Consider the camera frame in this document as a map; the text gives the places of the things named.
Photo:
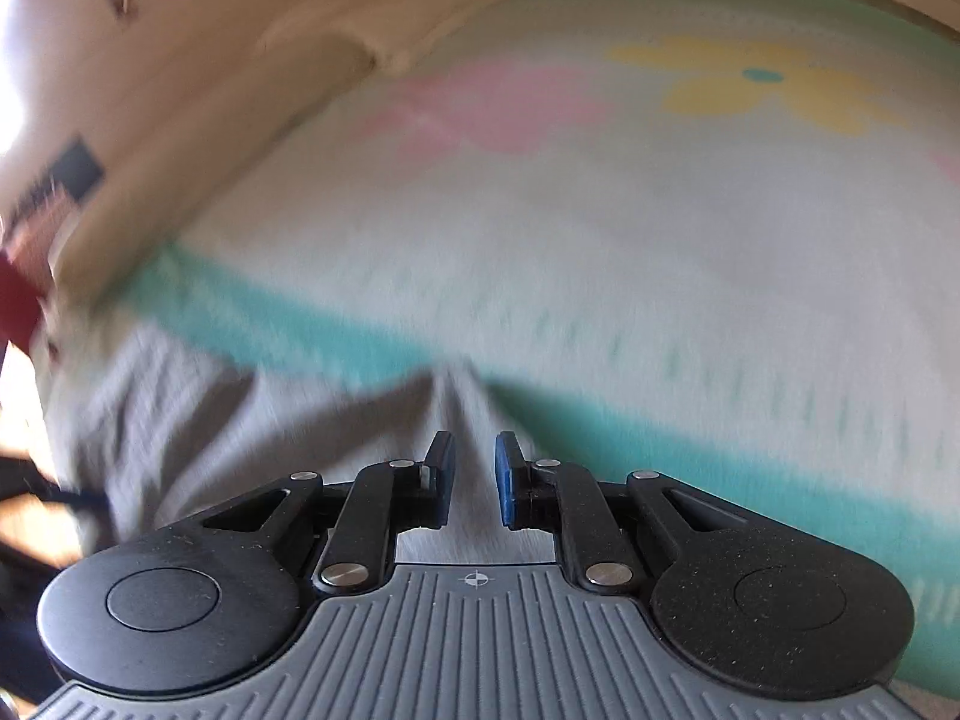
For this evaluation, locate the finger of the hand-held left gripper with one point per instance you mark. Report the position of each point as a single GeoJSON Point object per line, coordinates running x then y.
{"type": "Point", "coordinates": [75, 499]}

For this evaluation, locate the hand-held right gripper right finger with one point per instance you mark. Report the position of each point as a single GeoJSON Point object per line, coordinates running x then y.
{"type": "Point", "coordinates": [506, 480]}

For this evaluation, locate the red object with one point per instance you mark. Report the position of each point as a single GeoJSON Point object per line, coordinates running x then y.
{"type": "Point", "coordinates": [19, 300]}

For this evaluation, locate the grey pants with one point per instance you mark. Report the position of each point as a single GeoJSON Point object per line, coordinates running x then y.
{"type": "Point", "coordinates": [225, 427]}

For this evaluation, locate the pastel floral bed sheet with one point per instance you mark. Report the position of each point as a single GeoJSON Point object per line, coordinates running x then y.
{"type": "Point", "coordinates": [600, 240]}

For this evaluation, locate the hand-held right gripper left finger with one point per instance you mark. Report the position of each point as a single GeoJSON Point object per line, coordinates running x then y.
{"type": "Point", "coordinates": [442, 480]}

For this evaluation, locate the cream pillow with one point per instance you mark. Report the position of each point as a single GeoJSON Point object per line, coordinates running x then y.
{"type": "Point", "coordinates": [390, 22]}

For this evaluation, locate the cream wooden bed headboard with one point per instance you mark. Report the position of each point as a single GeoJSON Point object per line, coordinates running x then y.
{"type": "Point", "coordinates": [187, 105]}

